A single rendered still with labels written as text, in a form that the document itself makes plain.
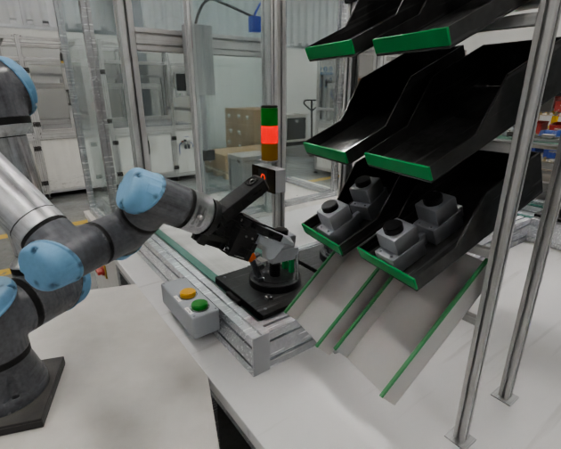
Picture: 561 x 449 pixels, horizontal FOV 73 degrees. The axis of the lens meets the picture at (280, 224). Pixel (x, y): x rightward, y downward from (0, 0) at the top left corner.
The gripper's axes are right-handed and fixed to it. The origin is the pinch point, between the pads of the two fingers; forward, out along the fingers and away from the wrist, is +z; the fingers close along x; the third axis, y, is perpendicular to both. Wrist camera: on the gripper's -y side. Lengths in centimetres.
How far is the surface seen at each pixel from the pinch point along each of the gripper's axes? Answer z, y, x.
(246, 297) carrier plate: 5.8, 18.9, -8.5
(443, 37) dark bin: -21, -32, 33
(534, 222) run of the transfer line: 118, -44, 5
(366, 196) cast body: -1.3, -14.2, 17.0
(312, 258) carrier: 30.5, 5.1, -16.9
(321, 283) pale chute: 7.8, 5.6, 9.4
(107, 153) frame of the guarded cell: -14, 6, -95
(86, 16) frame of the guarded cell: -37, -34, -97
